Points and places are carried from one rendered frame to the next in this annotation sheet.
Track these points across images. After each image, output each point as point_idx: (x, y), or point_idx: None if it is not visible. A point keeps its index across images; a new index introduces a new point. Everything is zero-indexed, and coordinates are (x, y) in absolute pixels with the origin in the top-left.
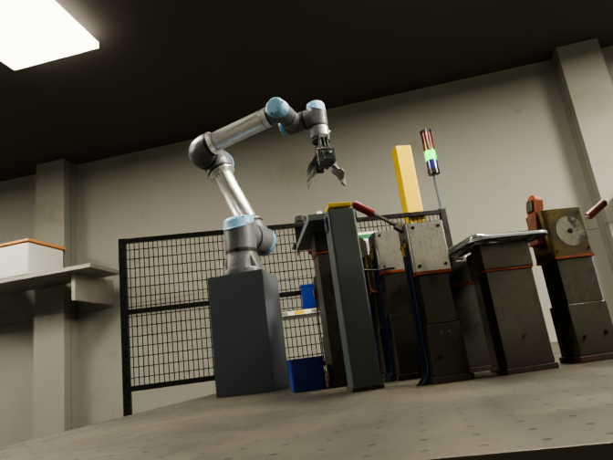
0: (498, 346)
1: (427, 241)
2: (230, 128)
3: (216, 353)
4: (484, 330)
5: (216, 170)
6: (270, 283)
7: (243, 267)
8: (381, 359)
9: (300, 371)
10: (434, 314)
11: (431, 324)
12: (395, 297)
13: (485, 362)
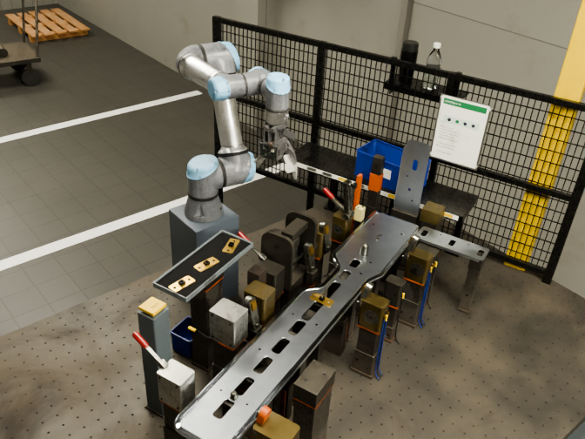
0: None
1: (168, 389)
2: (193, 73)
3: (173, 262)
4: None
5: None
6: (216, 233)
7: (191, 216)
8: None
9: (176, 341)
10: (169, 423)
11: (164, 427)
12: (218, 356)
13: (249, 437)
